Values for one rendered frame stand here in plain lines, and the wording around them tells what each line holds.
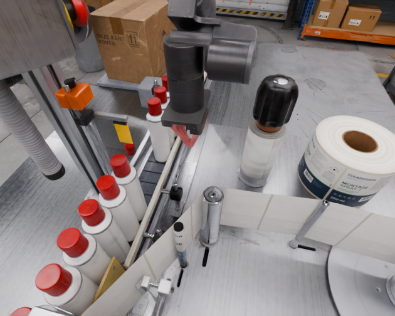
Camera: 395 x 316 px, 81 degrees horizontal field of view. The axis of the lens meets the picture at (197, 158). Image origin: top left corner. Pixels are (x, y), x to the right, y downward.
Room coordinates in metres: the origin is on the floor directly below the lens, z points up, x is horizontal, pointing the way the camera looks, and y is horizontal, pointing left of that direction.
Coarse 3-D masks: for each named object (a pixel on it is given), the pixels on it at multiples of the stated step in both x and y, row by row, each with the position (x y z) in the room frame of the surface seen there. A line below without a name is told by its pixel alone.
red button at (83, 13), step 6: (66, 0) 0.32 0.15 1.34; (72, 0) 0.31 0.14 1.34; (78, 0) 0.31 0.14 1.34; (66, 6) 0.31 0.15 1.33; (72, 6) 0.31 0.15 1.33; (78, 6) 0.31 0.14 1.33; (84, 6) 0.32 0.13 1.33; (72, 12) 0.31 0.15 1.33; (78, 12) 0.31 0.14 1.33; (84, 12) 0.31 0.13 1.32; (72, 18) 0.31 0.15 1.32; (78, 18) 0.31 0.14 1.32; (84, 18) 0.31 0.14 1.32; (78, 24) 0.32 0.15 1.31; (84, 24) 0.32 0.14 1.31
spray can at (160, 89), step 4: (156, 88) 0.54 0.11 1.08; (160, 88) 0.54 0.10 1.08; (164, 88) 0.54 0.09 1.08; (156, 92) 0.52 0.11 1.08; (160, 92) 0.52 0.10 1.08; (164, 92) 0.53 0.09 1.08; (156, 96) 0.52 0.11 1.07; (160, 96) 0.52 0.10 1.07; (164, 96) 0.53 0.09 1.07; (164, 100) 0.52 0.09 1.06; (168, 100) 0.54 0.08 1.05; (164, 104) 0.52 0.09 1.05; (164, 108) 0.51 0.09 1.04; (168, 128) 0.52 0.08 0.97; (168, 132) 0.51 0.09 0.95; (172, 132) 0.53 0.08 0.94; (172, 136) 0.52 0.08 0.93; (172, 140) 0.52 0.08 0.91; (172, 144) 0.52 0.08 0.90
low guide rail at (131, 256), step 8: (176, 144) 0.50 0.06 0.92; (176, 152) 0.49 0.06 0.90; (168, 160) 0.44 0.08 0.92; (168, 168) 0.41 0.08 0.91; (160, 184) 0.35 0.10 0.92; (160, 192) 0.34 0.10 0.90; (152, 200) 0.31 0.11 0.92; (152, 208) 0.29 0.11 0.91; (144, 216) 0.26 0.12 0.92; (144, 224) 0.24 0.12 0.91; (136, 240) 0.21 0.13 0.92; (136, 248) 0.19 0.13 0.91; (128, 256) 0.17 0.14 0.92; (128, 264) 0.16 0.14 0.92
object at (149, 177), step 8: (152, 152) 0.50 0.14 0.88; (152, 160) 0.47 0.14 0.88; (144, 168) 0.44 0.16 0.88; (152, 168) 0.44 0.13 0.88; (160, 168) 0.44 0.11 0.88; (144, 176) 0.41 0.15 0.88; (152, 176) 0.41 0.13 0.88; (160, 176) 0.41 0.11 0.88; (168, 176) 0.41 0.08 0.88; (144, 184) 0.38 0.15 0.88; (152, 184) 0.38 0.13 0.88; (144, 192) 0.35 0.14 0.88; (152, 192) 0.35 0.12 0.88; (160, 200) 0.34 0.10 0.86; (152, 216) 0.28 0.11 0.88; (144, 240) 0.23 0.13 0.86; (136, 256) 0.18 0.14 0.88
